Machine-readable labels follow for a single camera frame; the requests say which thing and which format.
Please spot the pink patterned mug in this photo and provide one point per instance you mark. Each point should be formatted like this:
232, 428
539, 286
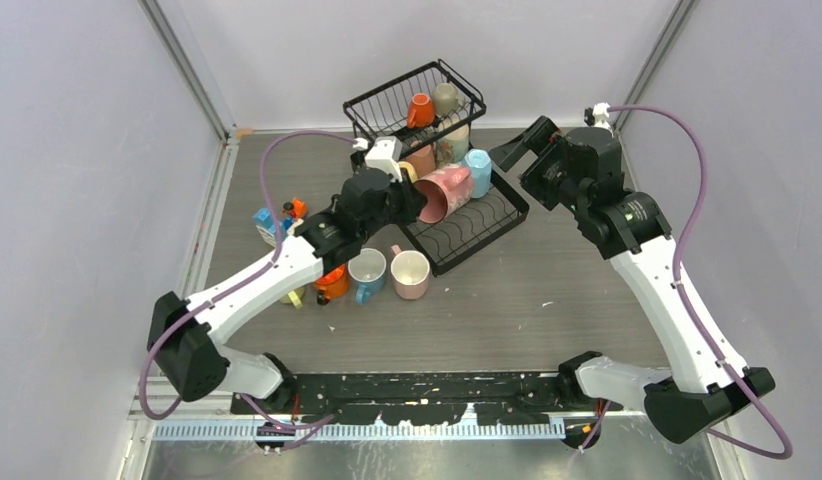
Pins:
446, 190

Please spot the small blue toy block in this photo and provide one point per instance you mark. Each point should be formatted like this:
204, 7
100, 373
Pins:
266, 228

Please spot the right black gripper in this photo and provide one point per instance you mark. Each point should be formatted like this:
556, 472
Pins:
536, 137

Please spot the salmon pink mug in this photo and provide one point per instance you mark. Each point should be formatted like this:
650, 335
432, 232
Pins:
423, 161

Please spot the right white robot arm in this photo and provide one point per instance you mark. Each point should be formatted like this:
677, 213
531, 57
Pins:
695, 392

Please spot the cream floral mug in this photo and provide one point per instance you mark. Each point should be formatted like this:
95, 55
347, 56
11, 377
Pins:
452, 148

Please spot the light blue faceted mug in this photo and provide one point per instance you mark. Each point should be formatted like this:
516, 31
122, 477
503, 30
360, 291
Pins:
480, 164

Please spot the yellow-green faceted mug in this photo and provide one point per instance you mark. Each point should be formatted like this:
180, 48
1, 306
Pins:
294, 297

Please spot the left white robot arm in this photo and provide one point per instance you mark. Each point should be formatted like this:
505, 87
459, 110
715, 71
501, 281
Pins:
187, 337

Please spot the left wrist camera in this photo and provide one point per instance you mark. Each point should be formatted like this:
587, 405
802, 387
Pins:
382, 154

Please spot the large orange mug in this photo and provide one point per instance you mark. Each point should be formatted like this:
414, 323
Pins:
333, 285

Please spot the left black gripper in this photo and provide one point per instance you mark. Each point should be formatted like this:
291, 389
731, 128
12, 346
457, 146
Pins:
412, 202

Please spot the yellow mug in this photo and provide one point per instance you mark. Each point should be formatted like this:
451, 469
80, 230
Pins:
410, 170

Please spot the small orange cup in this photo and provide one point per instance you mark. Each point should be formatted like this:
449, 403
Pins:
421, 111

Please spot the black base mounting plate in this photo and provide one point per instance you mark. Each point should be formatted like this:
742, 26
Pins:
496, 398

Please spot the black wire dish rack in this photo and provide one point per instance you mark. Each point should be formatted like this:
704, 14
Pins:
382, 111

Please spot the light pink faceted mug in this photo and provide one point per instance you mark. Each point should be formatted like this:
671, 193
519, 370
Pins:
410, 272

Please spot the beige grey cup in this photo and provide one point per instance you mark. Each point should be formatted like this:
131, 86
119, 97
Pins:
447, 99

